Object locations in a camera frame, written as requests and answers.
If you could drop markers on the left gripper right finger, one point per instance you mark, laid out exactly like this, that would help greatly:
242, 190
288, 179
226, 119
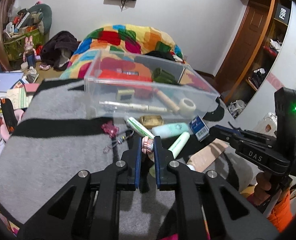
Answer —
208, 207

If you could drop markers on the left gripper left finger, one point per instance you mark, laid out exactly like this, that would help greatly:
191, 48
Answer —
88, 205

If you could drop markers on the blue card box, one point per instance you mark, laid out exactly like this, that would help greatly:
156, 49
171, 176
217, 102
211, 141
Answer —
199, 128

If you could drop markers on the white bandage roll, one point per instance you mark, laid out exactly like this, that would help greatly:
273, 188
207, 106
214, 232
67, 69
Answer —
186, 107

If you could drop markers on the red pouch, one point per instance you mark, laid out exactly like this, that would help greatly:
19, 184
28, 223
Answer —
131, 81

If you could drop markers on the green glass jar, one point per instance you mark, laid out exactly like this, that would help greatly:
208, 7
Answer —
161, 76

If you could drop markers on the yellow clear small box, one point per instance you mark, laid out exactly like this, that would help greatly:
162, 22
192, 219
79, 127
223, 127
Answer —
124, 95

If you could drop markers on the right hand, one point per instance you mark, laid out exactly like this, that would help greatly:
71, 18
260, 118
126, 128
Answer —
263, 186

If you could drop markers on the large pink cosmetic tube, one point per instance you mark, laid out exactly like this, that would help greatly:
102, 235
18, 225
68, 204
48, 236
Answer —
205, 157

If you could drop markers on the grey black blanket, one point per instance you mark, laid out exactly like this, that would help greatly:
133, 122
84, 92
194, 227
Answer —
55, 141

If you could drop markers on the mint green tube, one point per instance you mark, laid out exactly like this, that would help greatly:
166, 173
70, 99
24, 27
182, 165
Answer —
179, 144

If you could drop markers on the white green-print tube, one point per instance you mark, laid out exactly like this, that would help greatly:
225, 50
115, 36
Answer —
138, 127

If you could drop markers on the light teal bottle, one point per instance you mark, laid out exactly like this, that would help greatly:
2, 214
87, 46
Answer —
170, 130

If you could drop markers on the gold tin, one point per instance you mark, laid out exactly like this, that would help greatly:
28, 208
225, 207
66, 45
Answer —
150, 121

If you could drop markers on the brown wooden door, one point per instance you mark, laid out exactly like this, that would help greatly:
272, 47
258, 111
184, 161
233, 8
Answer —
243, 46

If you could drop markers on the clear plastic storage box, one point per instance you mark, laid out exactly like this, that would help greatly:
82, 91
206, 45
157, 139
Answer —
190, 85

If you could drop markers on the wooden shelf unit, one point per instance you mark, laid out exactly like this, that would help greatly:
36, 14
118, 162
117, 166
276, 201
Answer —
265, 52

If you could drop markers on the dark blue cylinder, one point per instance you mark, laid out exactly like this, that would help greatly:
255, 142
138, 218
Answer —
127, 72

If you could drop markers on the black clothing on bed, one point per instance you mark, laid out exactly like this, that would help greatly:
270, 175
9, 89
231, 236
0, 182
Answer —
161, 54

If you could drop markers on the white notebook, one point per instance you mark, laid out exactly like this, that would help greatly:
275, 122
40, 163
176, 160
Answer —
8, 80

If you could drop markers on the dark purple clothing pile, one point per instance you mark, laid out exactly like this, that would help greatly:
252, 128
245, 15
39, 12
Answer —
58, 50

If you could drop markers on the pink rabbit toy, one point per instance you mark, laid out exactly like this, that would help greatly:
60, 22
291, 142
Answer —
29, 55

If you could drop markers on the colourful patchwork duvet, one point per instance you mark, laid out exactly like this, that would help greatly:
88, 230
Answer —
124, 38

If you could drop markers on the green storage basket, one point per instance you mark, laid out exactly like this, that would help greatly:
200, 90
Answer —
15, 47

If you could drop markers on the grey neck pillow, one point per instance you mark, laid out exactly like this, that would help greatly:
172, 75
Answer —
42, 17

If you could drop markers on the pink butterfly keychain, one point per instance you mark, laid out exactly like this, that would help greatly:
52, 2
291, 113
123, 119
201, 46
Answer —
110, 129

